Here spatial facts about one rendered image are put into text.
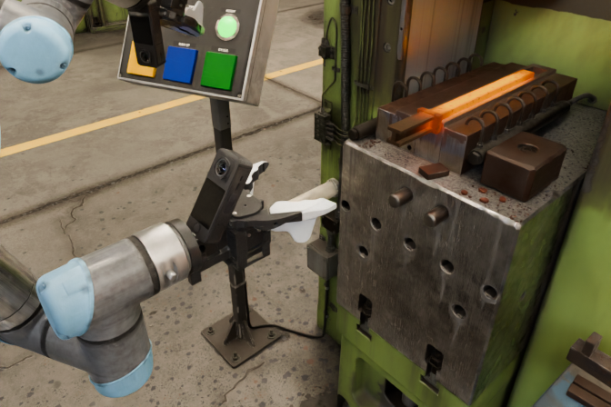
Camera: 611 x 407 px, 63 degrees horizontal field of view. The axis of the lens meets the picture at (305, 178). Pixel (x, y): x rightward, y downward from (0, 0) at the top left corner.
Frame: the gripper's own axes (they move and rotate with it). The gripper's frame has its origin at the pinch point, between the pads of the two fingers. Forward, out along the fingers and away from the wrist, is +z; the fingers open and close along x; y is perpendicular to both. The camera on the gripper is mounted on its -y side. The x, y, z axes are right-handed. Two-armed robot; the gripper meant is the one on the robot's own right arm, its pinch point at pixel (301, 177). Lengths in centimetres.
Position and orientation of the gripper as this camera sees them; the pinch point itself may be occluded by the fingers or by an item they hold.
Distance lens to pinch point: 71.2
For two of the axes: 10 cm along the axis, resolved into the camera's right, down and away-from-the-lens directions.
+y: 0.0, 8.5, 5.2
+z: 7.5, -3.5, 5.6
